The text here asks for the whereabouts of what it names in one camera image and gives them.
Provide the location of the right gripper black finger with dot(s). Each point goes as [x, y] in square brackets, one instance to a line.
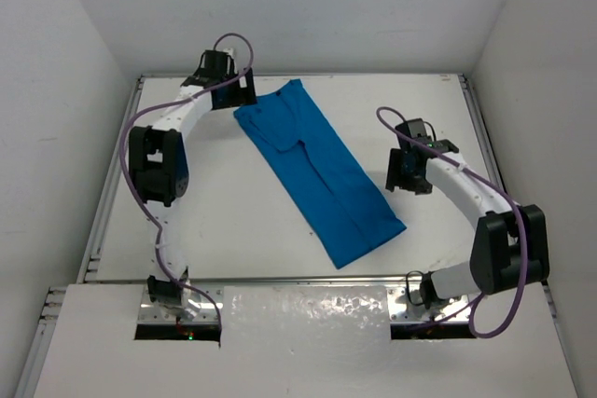
[418, 185]
[394, 174]

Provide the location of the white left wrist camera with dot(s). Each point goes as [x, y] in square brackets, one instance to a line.
[230, 50]

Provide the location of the silver metal base rail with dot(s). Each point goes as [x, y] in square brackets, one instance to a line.
[315, 296]

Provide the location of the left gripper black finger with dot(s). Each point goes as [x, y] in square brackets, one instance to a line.
[224, 101]
[247, 90]

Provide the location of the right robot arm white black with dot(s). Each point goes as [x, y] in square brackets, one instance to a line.
[496, 257]

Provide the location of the blue t shirt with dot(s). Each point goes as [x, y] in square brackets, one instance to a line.
[341, 204]

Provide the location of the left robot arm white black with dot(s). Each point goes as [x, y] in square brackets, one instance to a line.
[158, 168]

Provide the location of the white front cover panel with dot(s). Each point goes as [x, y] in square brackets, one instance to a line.
[268, 353]

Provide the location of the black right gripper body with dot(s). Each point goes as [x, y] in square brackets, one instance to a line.
[406, 176]

